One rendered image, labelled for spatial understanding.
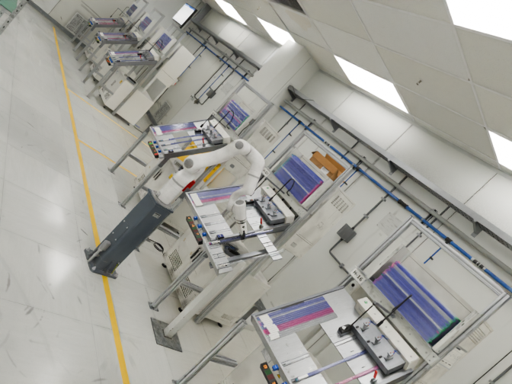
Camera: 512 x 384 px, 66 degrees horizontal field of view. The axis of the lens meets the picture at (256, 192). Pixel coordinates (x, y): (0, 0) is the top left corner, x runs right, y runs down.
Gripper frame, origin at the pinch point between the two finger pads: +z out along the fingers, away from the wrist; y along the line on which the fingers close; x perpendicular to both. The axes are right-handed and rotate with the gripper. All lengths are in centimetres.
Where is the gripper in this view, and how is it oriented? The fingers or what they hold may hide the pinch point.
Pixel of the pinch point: (241, 236)
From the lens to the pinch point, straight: 297.6
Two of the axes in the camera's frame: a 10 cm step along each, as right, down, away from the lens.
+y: -3.8, -5.0, 7.7
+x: -9.2, 2.4, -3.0
